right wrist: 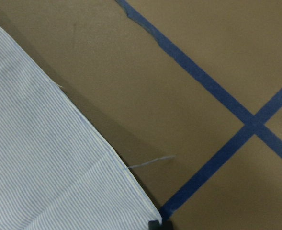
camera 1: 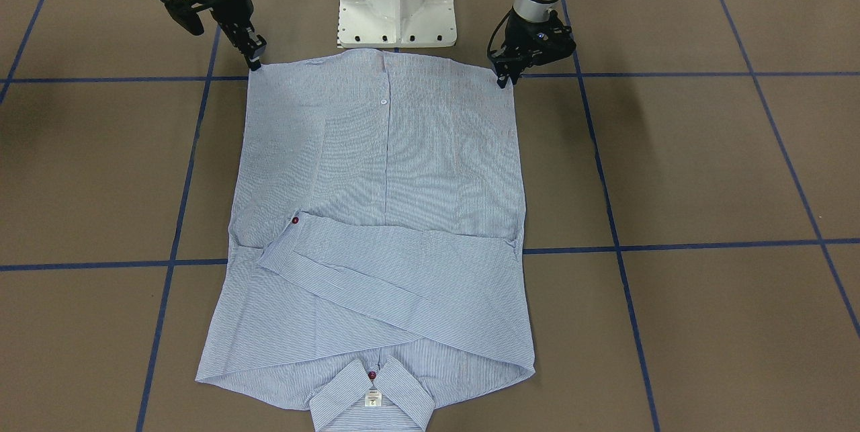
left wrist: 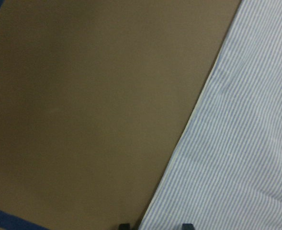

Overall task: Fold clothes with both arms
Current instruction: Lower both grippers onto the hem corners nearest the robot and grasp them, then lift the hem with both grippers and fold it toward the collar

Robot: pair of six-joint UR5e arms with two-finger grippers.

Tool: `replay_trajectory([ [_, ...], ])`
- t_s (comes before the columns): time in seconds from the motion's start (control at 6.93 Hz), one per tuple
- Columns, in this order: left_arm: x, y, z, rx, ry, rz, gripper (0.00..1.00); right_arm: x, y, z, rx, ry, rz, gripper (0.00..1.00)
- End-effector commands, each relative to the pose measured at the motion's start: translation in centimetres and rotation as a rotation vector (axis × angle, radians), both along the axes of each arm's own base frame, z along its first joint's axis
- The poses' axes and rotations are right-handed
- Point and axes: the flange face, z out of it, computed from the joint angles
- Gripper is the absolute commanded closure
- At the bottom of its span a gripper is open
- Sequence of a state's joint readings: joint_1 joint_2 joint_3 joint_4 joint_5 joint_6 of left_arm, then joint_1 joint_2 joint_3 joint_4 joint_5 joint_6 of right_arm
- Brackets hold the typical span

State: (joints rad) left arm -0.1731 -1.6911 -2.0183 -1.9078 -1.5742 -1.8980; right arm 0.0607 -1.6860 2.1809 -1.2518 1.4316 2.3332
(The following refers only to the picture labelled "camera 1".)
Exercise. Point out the light blue striped shirt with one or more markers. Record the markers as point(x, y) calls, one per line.
point(375, 243)

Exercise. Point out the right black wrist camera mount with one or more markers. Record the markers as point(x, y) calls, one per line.
point(186, 14)

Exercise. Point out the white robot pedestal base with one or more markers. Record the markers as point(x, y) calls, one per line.
point(396, 24)

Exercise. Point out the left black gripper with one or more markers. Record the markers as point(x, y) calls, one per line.
point(519, 30)

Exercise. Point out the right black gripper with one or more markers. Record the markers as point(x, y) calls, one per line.
point(229, 10)

